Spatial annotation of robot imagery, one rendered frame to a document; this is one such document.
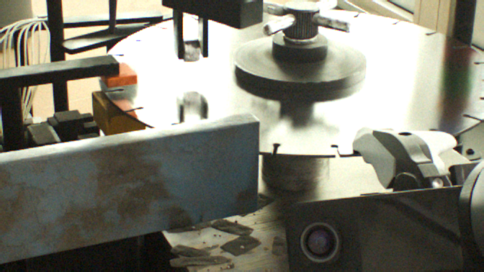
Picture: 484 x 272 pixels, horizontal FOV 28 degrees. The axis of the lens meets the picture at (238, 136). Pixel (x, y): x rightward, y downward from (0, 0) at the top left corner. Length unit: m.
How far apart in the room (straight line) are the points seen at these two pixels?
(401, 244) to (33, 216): 0.21
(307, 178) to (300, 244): 0.29
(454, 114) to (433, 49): 0.14
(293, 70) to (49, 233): 0.28
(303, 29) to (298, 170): 0.12
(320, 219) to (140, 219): 0.12
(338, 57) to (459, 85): 0.10
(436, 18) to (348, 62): 0.63
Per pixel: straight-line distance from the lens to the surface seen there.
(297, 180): 0.81
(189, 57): 0.76
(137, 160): 0.56
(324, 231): 0.52
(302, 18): 0.77
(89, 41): 0.95
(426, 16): 1.43
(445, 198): 0.51
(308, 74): 0.76
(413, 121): 0.71
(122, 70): 0.73
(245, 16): 0.71
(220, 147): 0.57
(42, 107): 1.23
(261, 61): 0.78
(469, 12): 1.05
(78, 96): 1.26
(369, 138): 0.62
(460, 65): 0.83
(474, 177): 0.49
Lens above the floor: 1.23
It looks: 25 degrees down
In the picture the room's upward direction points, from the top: 1 degrees clockwise
